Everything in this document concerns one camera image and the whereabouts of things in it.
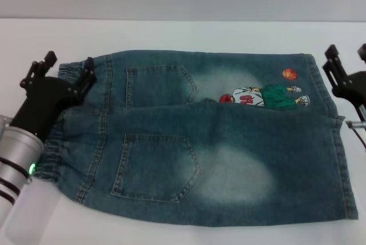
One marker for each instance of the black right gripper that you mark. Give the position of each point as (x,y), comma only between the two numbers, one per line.
(356,87)

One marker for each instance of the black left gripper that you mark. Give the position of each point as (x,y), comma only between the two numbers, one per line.
(43,99)

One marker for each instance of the blue denim shorts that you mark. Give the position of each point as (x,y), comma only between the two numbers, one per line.
(228,130)

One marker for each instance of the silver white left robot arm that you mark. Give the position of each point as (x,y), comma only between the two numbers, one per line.
(17,153)

